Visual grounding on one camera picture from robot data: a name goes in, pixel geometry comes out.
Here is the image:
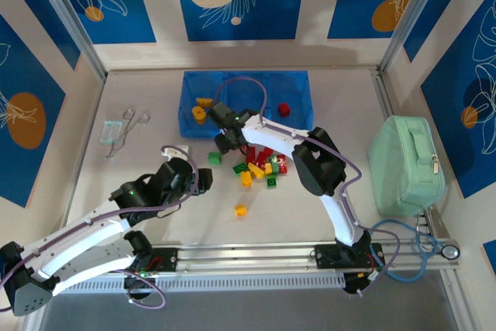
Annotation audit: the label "aluminium table side rail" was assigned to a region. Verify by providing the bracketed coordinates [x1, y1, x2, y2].
[370, 68, 462, 250]
[64, 73, 109, 227]

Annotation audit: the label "clear teal gauze packet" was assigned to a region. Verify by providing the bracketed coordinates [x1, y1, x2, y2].
[101, 120, 124, 145]

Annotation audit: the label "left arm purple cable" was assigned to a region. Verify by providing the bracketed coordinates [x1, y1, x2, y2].
[0, 147, 201, 311]

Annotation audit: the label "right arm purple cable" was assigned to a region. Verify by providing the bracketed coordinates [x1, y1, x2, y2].
[214, 78, 401, 297]

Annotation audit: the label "left aluminium frame post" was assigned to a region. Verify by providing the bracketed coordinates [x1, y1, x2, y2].
[26, 0, 109, 81]

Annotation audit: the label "blue three-compartment plastic bin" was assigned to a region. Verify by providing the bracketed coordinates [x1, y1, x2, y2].
[178, 70, 315, 139]

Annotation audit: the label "right aluminium frame post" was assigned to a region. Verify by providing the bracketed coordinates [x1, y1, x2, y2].
[377, 0, 455, 73]

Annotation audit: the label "metal scissors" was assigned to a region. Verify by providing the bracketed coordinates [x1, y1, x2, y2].
[104, 107, 152, 160]

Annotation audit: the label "left aluminium table side rail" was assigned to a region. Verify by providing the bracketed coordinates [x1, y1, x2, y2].
[64, 73, 109, 227]

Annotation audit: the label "black cable connector block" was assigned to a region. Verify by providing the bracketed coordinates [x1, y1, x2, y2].
[122, 273, 157, 302]
[343, 271, 380, 296]

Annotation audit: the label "mint green zip pouch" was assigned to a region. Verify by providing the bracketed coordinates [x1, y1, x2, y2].
[367, 115, 447, 218]

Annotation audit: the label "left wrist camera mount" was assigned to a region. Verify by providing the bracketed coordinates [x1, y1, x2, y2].
[161, 145, 191, 160]

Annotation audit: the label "right aluminium table side rail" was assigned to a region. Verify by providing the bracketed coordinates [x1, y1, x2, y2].
[370, 68, 462, 250]

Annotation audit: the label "blue stethoscope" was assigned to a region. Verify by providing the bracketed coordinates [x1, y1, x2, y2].
[367, 209, 462, 284]

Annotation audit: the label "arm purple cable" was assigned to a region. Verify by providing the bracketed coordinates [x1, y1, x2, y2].
[214, 78, 401, 297]
[0, 147, 201, 311]

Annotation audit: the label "long aluminium mounting rail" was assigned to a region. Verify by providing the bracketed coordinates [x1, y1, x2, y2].
[127, 236, 462, 281]

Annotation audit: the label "white slotted cable duct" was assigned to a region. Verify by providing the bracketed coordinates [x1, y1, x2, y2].
[61, 271, 346, 295]

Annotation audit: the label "aluminium frame post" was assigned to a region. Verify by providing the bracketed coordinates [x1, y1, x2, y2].
[26, 0, 109, 81]
[377, 0, 455, 73]

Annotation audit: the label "yellow round lego piece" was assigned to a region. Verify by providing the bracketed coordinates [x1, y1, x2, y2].
[192, 105, 208, 126]

